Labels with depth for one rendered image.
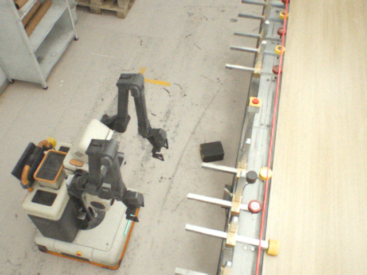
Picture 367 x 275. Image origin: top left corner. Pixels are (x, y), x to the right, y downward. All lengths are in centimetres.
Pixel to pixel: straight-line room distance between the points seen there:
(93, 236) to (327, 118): 192
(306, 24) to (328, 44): 30
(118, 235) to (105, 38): 273
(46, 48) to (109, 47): 72
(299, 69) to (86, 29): 289
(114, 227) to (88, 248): 24
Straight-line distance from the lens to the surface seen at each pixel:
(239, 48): 333
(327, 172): 259
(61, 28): 492
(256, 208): 232
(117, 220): 297
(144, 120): 211
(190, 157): 356
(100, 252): 290
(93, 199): 249
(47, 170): 255
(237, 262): 248
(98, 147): 168
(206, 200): 236
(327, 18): 380
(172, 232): 320
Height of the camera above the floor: 295
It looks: 53 degrees down
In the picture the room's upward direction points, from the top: straight up
